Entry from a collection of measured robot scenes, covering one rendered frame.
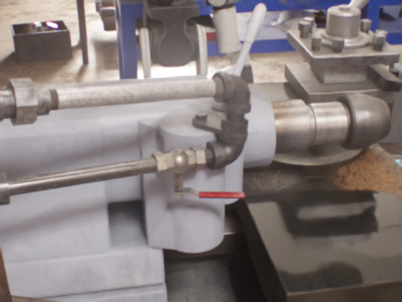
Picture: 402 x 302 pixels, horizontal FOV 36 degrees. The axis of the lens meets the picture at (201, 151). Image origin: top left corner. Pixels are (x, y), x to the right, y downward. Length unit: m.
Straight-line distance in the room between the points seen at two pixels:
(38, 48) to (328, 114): 3.84
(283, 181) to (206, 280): 0.25
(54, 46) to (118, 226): 3.80
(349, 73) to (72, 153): 0.59
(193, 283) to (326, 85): 0.45
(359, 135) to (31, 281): 0.51
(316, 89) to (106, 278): 0.54
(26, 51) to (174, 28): 3.08
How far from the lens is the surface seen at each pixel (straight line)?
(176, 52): 1.64
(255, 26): 0.82
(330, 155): 1.16
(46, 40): 4.62
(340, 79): 1.18
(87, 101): 0.63
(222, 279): 1.19
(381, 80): 1.17
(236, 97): 0.71
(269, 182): 1.10
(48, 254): 0.84
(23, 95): 0.60
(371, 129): 0.94
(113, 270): 0.84
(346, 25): 1.16
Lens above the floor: 1.48
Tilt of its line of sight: 28 degrees down
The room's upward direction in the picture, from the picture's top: straight up
